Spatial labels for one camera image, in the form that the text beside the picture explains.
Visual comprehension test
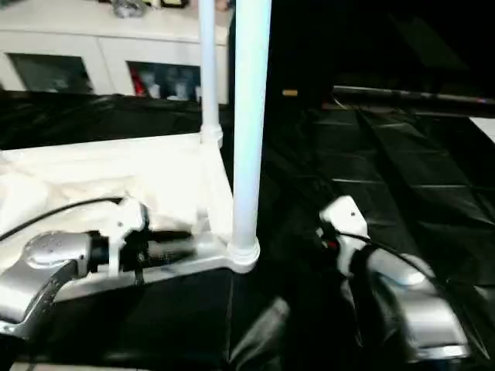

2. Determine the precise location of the white plastic table top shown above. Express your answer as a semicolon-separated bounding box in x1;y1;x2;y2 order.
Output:
0;131;261;303

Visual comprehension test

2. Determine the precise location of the black plastic table mat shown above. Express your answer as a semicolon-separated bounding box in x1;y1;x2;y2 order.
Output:
0;90;495;371

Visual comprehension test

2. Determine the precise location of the red cabinet item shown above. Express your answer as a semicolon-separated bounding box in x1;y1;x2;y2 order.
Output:
131;69;146;97

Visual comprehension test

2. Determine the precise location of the long dark metal rod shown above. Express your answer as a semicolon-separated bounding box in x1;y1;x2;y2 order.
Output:
332;85;495;108

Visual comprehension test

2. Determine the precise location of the white flat board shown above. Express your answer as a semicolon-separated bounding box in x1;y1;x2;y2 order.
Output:
469;117;495;143

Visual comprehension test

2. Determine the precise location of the large black backdrop sheet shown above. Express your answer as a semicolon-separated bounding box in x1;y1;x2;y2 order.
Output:
227;0;495;102

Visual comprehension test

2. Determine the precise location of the white glass-door cabinet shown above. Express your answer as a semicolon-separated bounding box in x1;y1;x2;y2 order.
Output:
0;0;230;104

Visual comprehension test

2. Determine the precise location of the dark patterned ornament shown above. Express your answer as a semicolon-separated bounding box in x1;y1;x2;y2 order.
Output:
113;0;145;19

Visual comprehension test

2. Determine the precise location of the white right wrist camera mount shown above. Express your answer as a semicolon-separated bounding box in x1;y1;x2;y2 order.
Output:
319;195;369;278

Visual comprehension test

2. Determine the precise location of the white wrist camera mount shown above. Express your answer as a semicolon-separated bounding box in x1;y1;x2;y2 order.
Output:
319;195;369;278
104;196;151;278

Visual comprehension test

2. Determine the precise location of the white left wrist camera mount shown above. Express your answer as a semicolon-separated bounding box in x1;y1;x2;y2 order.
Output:
104;196;151;278

